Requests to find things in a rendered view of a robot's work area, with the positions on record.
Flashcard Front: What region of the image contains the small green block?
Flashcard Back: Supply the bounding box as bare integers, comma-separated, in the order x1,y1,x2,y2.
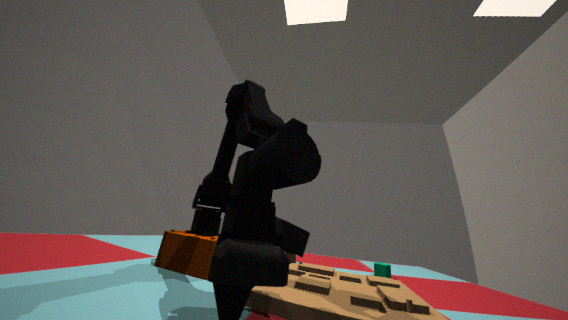
374,262,392,278

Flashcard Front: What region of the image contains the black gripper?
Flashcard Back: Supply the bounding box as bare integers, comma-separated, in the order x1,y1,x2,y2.
207,188,290,320

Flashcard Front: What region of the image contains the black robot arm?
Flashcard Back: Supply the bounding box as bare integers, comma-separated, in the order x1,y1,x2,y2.
185,80,321,257

